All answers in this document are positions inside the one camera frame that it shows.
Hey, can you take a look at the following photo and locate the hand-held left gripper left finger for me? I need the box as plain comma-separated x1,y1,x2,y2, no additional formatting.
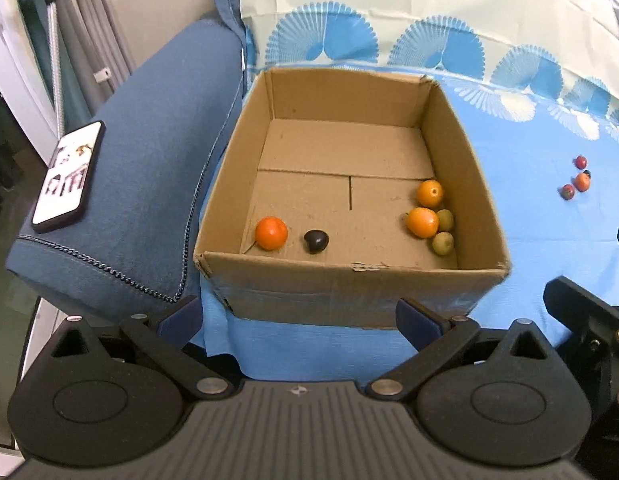
44,296,235,401

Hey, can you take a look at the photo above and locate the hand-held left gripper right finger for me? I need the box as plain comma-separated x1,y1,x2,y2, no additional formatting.
365,298,560,400

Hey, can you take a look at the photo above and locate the cardboard box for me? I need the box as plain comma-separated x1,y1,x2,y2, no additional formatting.
194,67,513,331

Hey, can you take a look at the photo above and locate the black smartphone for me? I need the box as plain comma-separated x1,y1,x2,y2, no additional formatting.
31,120,106,233

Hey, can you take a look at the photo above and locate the blue sofa armrest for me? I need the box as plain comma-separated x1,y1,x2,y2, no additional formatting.
4,0,248,318

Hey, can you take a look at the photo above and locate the grey curtain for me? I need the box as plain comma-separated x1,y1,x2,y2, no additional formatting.
54,0,135,93

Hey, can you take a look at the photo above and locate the teal curtain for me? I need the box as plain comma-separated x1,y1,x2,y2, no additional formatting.
14,0,65,111

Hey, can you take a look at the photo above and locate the braided steamer hose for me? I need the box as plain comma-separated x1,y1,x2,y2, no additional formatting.
47,2,66,133

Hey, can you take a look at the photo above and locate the white door frame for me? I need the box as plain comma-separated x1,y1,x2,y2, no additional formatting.
0,0,58,161

